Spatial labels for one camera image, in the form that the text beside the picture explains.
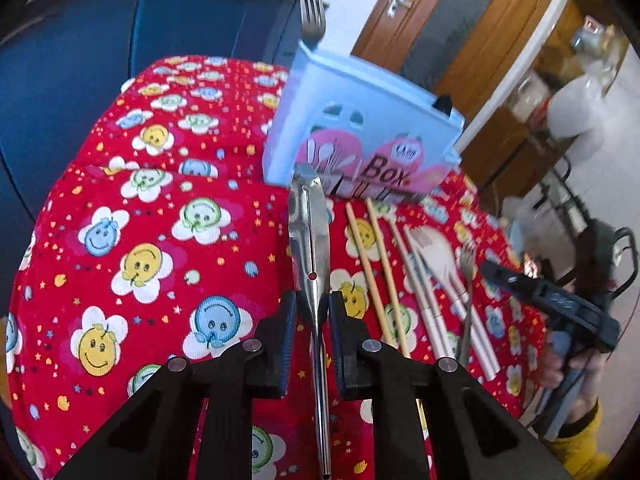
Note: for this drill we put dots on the black metal chair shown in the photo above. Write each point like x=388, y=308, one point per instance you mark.
x=595, y=240

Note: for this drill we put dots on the red floral tablecloth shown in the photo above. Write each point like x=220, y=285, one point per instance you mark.
x=150, y=185

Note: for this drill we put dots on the person's right hand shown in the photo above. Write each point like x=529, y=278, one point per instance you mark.
x=552, y=367

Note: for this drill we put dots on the wooden door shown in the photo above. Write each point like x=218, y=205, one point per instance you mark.
x=500, y=35

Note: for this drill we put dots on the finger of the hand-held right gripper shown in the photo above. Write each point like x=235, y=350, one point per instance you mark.
x=510, y=280

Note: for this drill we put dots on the beige plastic spoon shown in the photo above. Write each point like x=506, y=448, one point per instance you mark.
x=440, y=255

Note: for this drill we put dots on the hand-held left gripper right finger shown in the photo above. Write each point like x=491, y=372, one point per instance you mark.
x=339, y=345

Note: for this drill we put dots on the white plastic bag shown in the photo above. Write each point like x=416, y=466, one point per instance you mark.
x=580, y=105

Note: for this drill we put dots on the light blue utensil box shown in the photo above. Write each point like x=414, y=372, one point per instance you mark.
x=360, y=100

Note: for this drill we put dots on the wooden shelf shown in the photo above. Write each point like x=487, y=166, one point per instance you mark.
x=500, y=160

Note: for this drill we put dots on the metal fork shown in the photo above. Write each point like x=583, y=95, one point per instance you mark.
x=312, y=20
x=467, y=270

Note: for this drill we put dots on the stainless steel spoon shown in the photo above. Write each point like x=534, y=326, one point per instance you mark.
x=310, y=240

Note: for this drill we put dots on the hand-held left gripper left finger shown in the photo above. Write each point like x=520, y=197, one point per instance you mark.
x=287, y=340

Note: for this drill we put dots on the beige plastic fork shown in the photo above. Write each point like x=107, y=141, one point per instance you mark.
x=422, y=290

